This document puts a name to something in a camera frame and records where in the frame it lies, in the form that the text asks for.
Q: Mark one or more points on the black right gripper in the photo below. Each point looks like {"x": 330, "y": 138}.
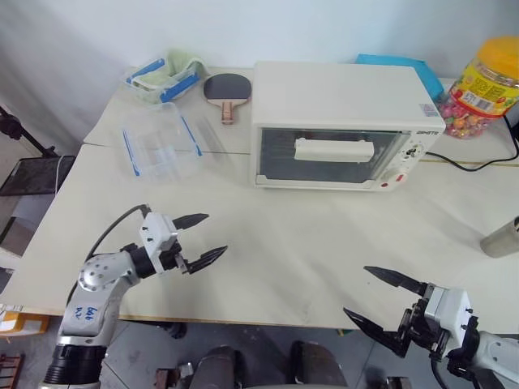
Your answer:
{"x": 421, "y": 332}

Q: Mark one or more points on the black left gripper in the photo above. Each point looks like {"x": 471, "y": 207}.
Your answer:
{"x": 170, "y": 255}

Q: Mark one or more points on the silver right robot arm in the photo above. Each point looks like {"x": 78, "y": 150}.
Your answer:
{"x": 496, "y": 356}

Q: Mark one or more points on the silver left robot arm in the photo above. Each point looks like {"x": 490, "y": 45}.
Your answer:
{"x": 95, "y": 302}

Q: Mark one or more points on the white toaster oven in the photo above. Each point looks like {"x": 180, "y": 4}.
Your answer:
{"x": 336, "y": 95}

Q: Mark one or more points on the dark rounded shape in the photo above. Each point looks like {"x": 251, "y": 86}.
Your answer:
{"x": 221, "y": 366}
{"x": 318, "y": 364}

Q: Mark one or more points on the clear container with blue clips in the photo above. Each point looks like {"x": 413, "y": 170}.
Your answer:
{"x": 158, "y": 142}

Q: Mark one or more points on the silver metal cylinder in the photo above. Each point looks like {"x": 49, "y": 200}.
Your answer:
{"x": 500, "y": 241}

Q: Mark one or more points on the black table tennis paddle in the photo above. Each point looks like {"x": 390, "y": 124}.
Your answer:
{"x": 227, "y": 87}

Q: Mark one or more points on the black flat panel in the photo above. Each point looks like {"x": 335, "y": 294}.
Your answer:
{"x": 32, "y": 174}

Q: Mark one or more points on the green towel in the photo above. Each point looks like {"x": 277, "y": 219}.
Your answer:
{"x": 180, "y": 61}

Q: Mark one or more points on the yellow cardboard box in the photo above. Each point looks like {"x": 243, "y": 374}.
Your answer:
{"x": 24, "y": 324}

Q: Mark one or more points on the candy jar with yellow lid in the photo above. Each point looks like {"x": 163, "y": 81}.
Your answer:
{"x": 486, "y": 89}

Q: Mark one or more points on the blue plastic sheet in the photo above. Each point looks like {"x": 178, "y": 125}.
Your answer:
{"x": 425, "y": 69}

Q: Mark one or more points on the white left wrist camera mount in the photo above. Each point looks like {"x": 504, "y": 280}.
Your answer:
{"x": 156, "y": 231}

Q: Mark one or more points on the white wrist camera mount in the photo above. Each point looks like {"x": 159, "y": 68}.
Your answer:
{"x": 448, "y": 312}
{"x": 156, "y": 231}

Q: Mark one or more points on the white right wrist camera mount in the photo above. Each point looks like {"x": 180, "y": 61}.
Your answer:
{"x": 448, "y": 312}

